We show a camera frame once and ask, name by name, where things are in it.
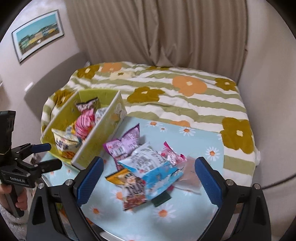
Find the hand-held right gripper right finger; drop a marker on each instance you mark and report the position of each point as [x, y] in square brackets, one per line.
[208, 183]

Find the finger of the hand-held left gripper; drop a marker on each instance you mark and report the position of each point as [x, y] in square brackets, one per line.
[49, 165]
[40, 147]

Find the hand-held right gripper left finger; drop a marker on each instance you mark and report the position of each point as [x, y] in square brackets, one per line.
[90, 183]

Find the translucent brown bag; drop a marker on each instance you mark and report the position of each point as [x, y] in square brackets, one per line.
[190, 178]

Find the cream orange cake packet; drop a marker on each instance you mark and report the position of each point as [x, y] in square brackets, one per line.
[68, 154]

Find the beige black-print snack packet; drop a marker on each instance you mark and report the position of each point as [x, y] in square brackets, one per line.
[66, 140]

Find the yellow cartoon snack packet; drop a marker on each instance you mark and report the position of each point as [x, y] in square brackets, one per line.
[129, 185]

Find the small pink snack packet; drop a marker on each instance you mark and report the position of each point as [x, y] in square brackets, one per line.
[172, 154]

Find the green cardboard box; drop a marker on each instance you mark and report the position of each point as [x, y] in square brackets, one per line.
[101, 136]

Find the blue white snack packet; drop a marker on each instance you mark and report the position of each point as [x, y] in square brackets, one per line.
[159, 178]

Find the small purple snack packet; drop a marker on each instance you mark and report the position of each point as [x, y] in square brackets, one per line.
[122, 146]

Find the dark green snack packet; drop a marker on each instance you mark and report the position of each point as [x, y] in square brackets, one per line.
[161, 200]

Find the pink striped snack packet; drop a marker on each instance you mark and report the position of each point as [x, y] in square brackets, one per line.
[85, 122]

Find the silver white snack packet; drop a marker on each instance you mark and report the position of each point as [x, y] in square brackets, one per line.
[143, 157]

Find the person's left forearm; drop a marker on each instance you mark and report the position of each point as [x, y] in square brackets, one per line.
[9, 224]

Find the person's left hand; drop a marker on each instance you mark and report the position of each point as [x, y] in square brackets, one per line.
[23, 199]

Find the daisy print tablecloth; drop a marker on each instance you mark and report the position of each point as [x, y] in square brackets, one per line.
[185, 215]

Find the black curved rod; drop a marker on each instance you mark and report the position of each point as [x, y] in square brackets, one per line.
[277, 183]

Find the floral striped blanket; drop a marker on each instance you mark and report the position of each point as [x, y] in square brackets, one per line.
[185, 109]

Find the beige curtain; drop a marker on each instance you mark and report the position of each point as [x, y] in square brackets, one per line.
[150, 30]

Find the white wall switch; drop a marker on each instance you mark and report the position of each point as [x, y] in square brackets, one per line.
[29, 86]

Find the framed wall poster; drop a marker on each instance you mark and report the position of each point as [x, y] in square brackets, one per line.
[37, 34]

